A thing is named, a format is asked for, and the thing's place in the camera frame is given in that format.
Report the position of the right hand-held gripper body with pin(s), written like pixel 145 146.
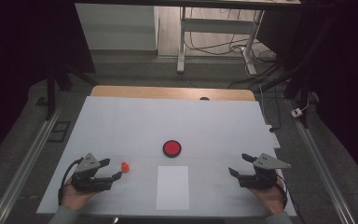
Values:
pixel 258 179

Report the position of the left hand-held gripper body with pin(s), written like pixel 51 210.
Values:
pixel 90 183

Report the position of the orange plastic stamp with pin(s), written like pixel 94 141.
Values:
pixel 125 167

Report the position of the round red ink pad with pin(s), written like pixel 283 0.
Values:
pixel 172 148

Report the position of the person's left hand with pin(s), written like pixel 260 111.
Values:
pixel 74 197

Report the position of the person's right hand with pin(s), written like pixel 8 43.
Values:
pixel 270 199

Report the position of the white power strip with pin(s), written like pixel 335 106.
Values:
pixel 275 140

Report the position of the small white paper sheet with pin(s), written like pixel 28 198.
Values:
pixel 172 188

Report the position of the small white adapter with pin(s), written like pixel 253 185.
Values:
pixel 296 112

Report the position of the dark table grommet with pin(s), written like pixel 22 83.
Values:
pixel 204 98

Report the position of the black stand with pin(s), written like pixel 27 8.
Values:
pixel 301 81
pixel 51 93

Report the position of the dark curtain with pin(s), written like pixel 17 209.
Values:
pixel 18 62
pixel 354 77

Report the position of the white cabinet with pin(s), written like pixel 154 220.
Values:
pixel 115 26

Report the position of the metal floor rail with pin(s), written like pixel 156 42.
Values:
pixel 24 165
pixel 320 161

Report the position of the white desk frame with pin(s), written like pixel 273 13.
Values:
pixel 217 25

